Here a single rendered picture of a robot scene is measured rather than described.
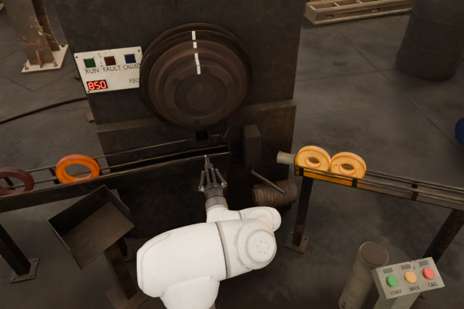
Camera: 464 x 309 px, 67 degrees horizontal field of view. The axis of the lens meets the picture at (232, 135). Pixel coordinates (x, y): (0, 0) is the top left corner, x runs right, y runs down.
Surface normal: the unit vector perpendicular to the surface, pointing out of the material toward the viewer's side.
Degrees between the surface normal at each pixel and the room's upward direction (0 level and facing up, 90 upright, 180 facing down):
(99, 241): 5
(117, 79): 90
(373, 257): 0
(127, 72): 90
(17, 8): 90
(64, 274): 0
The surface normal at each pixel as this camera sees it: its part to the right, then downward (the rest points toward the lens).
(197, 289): 0.33, 0.24
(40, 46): 0.18, 0.64
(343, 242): -0.02, -0.76
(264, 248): 0.33, -0.21
